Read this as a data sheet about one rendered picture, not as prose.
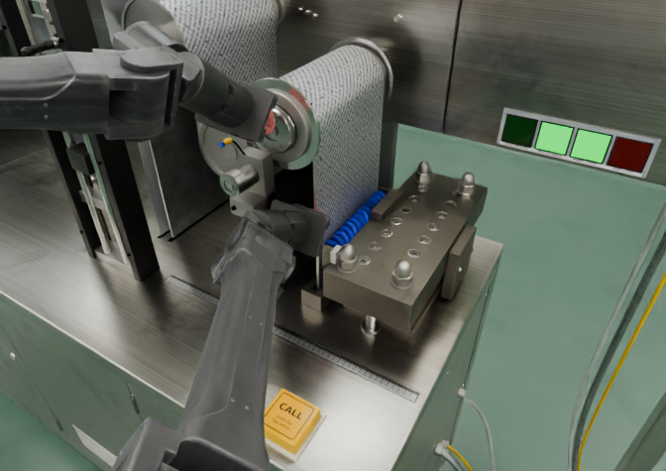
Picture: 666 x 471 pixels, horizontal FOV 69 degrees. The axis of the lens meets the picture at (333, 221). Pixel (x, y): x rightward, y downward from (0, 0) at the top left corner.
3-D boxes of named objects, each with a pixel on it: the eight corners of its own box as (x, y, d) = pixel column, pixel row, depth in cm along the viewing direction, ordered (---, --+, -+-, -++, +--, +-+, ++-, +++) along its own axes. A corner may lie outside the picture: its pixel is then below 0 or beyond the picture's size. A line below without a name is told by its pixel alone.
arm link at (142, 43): (129, 146, 50) (136, 68, 45) (64, 91, 54) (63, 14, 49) (216, 123, 59) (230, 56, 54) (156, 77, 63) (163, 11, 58)
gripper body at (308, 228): (321, 257, 76) (297, 262, 70) (269, 237, 80) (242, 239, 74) (332, 217, 75) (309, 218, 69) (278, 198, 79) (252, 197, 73)
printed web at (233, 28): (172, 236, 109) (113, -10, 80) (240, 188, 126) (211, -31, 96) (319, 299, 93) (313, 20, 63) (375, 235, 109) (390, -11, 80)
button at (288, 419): (255, 431, 71) (254, 422, 70) (282, 396, 76) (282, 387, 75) (294, 456, 69) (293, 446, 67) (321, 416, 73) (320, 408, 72)
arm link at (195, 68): (178, 109, 51) (207, 62, 50) (138, 78, 53) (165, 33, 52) (216, 127, 57) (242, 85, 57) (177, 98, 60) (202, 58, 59)
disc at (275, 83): (243, 154, 82) (237, 67, 73) (245, 153, 83) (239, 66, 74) (317, 181, 77) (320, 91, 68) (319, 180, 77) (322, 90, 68)
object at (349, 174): (315, 254, 86) (312, 162, 76) (375, 192, 103) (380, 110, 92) (317, 255, 86) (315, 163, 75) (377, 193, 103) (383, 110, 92)
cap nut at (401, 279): (386, 285, 78) (388, 263, 75) (395, 272, 81) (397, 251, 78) (407, 293, 76) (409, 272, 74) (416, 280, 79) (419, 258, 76)
